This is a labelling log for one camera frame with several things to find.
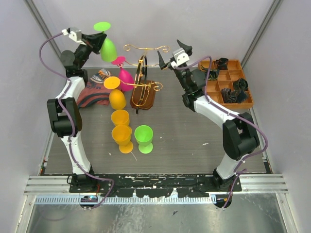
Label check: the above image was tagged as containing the red printed cloth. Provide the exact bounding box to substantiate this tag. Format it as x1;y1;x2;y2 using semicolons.
77;69;111;108

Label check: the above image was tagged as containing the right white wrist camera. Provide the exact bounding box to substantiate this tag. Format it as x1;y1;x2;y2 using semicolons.
171;48;190;68

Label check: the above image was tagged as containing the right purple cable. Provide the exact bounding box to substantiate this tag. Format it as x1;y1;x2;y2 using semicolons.
173;55;269;211

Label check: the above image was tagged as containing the gold wire wine glass rack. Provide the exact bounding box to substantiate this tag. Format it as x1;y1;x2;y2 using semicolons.
123;44;171;115

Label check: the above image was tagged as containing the green wine glass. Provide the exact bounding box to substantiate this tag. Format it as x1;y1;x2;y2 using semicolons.
134;125;154;154
93;21;117;63

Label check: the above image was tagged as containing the orange wine glass front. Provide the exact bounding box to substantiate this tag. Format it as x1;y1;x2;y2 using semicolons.
111;125;134;154

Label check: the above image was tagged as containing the orange compartment tray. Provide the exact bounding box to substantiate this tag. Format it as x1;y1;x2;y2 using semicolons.
198;59;254;109

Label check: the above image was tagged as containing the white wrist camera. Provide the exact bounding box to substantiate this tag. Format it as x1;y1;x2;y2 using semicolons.
62;27;85;45
171;48;190;68

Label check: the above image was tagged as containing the black crumpled item top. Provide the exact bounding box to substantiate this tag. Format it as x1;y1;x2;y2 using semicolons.
216;58;229;70

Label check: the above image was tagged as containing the black crumpled item right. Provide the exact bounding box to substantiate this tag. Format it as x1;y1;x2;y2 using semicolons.
233;78;248;91

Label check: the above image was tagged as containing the pink plastic wine glass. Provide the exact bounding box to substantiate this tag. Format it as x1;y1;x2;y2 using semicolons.
111;56;134;92

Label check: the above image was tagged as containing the black crumpled item bottom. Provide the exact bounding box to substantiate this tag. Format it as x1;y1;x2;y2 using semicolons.
221;88;248;103

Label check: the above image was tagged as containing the aluminium frame rail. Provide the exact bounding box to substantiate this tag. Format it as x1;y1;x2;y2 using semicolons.
24;173;288;197

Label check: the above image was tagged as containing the slotted grey cable duct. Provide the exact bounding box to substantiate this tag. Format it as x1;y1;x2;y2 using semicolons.
35;195;216;204

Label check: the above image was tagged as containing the yellow plastic wine glass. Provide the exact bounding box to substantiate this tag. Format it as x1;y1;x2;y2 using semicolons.
104;76;126;110

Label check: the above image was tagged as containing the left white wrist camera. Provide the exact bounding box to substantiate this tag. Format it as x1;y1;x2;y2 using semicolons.
62;27;85;45

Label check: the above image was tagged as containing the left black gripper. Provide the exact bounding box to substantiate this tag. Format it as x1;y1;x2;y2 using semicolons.
75;33;106;69

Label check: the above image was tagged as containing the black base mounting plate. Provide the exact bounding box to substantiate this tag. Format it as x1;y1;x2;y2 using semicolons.
67;173;242;198

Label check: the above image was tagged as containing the black crumpled item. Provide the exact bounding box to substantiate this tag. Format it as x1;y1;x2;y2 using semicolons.
221;88;248;103
216;58;229;70
208;69;220;81
233;78;248;91

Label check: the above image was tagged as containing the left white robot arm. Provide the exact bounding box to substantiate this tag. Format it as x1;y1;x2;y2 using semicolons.
47;29;107;192

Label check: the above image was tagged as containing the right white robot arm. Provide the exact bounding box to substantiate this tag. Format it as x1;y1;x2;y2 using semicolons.
158;41;259;191

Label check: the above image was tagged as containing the black crumpled item left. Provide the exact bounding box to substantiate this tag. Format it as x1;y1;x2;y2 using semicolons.
208;69;220;81

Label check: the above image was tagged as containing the orange wine glass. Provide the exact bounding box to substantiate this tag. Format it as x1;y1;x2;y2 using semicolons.
110;109;130;126
111;125;134;154

